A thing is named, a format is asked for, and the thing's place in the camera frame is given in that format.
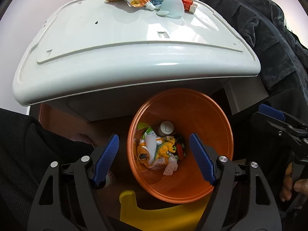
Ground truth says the white plastic storage box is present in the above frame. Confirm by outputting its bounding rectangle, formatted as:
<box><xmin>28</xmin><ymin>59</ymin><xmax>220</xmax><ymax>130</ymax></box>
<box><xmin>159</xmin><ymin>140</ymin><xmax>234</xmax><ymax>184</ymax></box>
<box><xmin>13</xmin><ymin>0</ymin><xmax>261</xmax><ymax>122</ymax></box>

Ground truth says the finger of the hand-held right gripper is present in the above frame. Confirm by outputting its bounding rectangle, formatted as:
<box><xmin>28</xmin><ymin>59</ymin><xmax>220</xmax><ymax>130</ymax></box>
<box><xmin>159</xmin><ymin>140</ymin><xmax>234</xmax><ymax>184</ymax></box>
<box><xmin>265</xmin><ymin>121</ymin><xmax>308</xmax><ymax>148</ymax></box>
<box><xmin>259</xmin><ymin>104</ymin><xmax>308</xmax><ymax>131</ymax></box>

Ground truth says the white bed frame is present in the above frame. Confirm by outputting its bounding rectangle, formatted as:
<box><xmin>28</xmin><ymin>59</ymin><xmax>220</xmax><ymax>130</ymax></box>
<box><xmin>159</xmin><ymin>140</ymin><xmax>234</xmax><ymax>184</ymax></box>
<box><xmin>225</xmin><ymin>77</ymin><xmax>269</xmax><ymax>116</ymax></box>

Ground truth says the light blue plastic piece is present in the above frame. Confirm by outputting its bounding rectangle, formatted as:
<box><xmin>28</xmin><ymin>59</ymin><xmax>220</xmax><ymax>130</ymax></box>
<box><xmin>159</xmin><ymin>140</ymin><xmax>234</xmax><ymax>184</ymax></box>
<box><xmin>154</xmin><ymin>0</ymin><xmax>184</xmax><ymax>19</ymax></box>

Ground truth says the yellow wrapper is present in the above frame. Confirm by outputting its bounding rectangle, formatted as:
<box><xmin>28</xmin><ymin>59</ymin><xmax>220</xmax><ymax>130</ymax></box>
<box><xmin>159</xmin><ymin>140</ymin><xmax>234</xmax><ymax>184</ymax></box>
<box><xmin>156</xmin><ymin>137</ymin><xmax>176</xmax><ymax>159</ymax></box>

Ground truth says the yellow plastic stool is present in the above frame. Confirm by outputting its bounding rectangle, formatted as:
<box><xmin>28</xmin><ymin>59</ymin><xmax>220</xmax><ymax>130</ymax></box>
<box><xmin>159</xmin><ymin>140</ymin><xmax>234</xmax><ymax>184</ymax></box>
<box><xmin>119</xmin><ymin>190</ymin><xmax>212</xmax><ymax>231</ymax></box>

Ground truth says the cardboard tube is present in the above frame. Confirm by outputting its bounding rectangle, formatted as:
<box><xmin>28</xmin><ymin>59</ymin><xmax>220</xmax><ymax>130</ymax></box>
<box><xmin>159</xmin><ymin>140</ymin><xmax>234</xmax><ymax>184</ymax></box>
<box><xmin>157</xmin><ymin>120</ymin><xmax>175</xmax><ymax>136</ymax></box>

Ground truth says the white tissue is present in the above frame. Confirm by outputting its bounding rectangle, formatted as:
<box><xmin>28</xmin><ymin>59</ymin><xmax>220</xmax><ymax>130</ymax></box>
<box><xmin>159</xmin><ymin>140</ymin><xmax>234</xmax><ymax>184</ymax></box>
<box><xmin>163</xmin><ymin>155</ymin><xmax>180</xmax><ymax>176</ymax></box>

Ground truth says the orange plastic bin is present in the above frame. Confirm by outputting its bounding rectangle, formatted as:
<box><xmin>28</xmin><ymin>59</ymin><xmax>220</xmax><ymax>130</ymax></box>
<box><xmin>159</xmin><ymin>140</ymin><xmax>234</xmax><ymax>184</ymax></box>
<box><xmin>127</xmin><ymin>88</ymin><xmax>234</xmax><ymax>204</ymax></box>

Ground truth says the person's right hand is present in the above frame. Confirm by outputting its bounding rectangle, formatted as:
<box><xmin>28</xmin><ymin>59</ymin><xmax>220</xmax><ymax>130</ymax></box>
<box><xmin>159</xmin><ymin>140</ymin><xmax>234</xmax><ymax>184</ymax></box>
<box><xmin>280</xmin><ymin>162</ymin><xmax>308</xmax><ymax>201</ymax></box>

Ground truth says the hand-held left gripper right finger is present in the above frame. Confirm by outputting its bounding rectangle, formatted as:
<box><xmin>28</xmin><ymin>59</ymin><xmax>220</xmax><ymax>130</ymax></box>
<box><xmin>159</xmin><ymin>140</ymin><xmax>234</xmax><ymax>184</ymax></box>
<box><xmin>189</xmin><ymin>133</ymin><xmax>282</xmax><ymax>231</ymax></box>

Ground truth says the green red toy brick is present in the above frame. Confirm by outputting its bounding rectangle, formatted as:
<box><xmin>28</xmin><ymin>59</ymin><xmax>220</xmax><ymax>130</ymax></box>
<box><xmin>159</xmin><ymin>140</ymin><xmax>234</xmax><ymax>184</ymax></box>
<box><xmin>174</xmin><ymin>142</ymin><xmax>187</xmax><ymax>160</ymax></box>

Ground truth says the red packet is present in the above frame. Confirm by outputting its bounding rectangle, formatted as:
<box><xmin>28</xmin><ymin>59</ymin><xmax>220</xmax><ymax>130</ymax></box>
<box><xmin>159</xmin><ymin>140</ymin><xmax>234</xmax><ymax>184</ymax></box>
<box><xmin>181</xmin><ymin>0</ymin><xmax>198</xmax><ymax>13</ymax></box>

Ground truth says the dark blanket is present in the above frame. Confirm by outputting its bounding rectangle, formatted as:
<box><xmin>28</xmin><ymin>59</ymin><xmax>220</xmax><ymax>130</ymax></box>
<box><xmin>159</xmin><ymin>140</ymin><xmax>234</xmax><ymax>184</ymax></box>
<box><xmin>170</xmin><ymin>0</ymin><xmax>308</xmax><ymax>97</ymax></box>

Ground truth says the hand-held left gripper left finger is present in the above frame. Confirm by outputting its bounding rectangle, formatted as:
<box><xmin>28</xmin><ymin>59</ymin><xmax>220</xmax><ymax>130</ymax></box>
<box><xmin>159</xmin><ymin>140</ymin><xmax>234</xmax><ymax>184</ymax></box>
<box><xmin>31</xmin><ymin>134</ymin><xmax>120</xmax><ymax>231</ymax></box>

